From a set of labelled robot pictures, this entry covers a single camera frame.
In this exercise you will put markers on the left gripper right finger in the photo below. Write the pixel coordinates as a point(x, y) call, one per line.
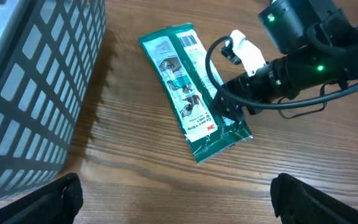
point(296, 202)

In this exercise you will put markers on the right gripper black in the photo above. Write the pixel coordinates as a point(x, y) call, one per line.
point(253, 94)

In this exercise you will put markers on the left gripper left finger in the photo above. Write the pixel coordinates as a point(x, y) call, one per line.
point(57, 202)

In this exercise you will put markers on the green 3M gloves package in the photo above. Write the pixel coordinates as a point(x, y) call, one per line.
point(178, 56)

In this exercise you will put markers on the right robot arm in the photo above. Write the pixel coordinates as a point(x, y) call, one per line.
point(319, 61)

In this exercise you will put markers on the grey plastic shopping basket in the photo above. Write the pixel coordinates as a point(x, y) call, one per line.
point(48, 50)

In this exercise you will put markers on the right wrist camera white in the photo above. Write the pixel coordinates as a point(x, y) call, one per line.
point(239, 50)

